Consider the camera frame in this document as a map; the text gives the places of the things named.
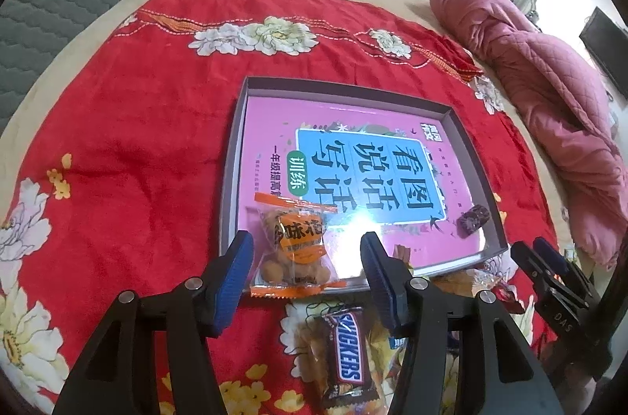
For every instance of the grey box with pink book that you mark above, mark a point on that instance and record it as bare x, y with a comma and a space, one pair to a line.
353, 160

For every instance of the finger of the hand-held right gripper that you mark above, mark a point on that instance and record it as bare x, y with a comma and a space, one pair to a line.
532, 268
553, 255

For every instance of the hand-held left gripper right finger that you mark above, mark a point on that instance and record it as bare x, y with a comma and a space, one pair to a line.
381, 285

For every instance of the black television screen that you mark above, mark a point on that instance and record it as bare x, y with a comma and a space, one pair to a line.
606, 47

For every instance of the orange clear snack packet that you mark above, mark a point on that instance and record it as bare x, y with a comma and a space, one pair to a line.
294, 246

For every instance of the brown chocolate bar packet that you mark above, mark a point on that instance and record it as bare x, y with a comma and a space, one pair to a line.
347, 353

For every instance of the clear yellow snack wrapper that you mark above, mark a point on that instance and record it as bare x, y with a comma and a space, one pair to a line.
466, 281

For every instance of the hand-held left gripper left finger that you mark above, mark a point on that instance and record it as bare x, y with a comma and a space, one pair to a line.
230, 285

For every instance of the red floral blanket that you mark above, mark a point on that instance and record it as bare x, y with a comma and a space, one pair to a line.
147, 150

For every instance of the clear yellow cake packet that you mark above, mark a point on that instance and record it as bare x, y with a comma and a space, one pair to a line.
301, 341

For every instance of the pink quilted duvet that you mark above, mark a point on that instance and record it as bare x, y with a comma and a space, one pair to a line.
539, 101

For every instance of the dark wrapped date candy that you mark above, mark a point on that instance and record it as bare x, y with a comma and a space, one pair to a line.
472, 221

